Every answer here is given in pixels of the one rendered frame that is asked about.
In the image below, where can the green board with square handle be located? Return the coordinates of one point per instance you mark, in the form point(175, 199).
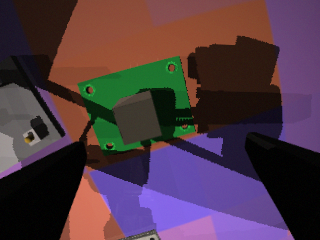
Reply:
point(138, 106)

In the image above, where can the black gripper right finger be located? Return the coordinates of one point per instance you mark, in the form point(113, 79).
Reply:
point(291, 175)

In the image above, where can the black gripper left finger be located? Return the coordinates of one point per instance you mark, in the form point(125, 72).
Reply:
point(35, 201)

